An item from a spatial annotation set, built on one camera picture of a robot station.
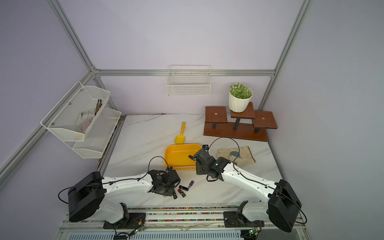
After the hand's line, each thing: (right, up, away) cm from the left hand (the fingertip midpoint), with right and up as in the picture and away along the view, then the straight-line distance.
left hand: (167, 191), depth 83 cm
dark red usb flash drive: (+8, 0, -1) cm, 8 cm away
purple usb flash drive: (+13, +3, +3) cm, 14 cm away
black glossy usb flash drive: (+9, +2, +1) cm, 9 cm away
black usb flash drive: (+4, -1, -2) cm, 5 cm away
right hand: (+21, +14, 0) cm, 25 cm away
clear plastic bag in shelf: (-44, +41, -5) cm, 60 cm away
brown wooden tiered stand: (+56, +39, +28) cm, 74 cm away
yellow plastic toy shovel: (+5, +28, +24) cm, 37 cm away
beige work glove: (+48, +17, +12) cm, 53 cm away
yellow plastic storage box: (+3, +17, +15) cm, 23 cm away
